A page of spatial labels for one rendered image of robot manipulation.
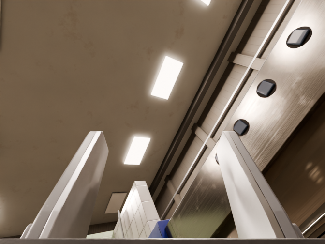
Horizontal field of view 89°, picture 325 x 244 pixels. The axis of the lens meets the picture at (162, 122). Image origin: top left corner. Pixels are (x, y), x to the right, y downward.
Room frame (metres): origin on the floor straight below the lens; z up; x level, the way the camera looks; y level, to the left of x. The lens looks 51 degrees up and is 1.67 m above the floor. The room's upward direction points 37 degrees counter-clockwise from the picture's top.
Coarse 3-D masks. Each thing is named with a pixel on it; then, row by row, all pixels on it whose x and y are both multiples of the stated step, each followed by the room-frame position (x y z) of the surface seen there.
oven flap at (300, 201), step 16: (320, 112) 0.49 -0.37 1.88; (304, 128) 0.52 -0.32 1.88; (320, 128) 0.50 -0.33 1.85; (304, 144) 0.54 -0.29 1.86; (320, 144) 0.51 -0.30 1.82; (288, 160) 0.57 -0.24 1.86; (304, 160) 0.55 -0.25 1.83; (320, 160) 0.53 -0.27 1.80; (272, 176) 0.62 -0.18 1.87; (288, 176) 0.59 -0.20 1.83; (304, 176) 0.56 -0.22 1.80; (320, 176) 0.54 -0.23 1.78; (288, 192) 0.60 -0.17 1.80; (304, 192) 0.57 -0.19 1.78; (320, 192) 0.55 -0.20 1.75; (288, 208) 0.61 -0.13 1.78; (304, 208) 0.58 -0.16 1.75; (320, 208) 0.54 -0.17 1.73; (304, 224) 0.57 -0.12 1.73; (320, 224) 0.56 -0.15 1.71
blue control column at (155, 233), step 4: (164, 220) 0.99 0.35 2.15; (168, 220) 1.01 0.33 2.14; (156, 224) 0.96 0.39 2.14; (160, 224) 0.96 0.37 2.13; (164, 224) 0.98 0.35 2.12; (156, 228) 0.97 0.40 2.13; (160, 228) 0.95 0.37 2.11; (164, 228) 0.97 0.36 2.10; (152, 232) 1.00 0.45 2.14; (156, 232) 0.97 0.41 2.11; (164, 232) 0.96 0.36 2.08; (152, 236) 1.01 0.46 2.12; (156, 236) 0.98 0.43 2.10; (160, 236) 0.96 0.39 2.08; (164, 236) 0.96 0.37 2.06
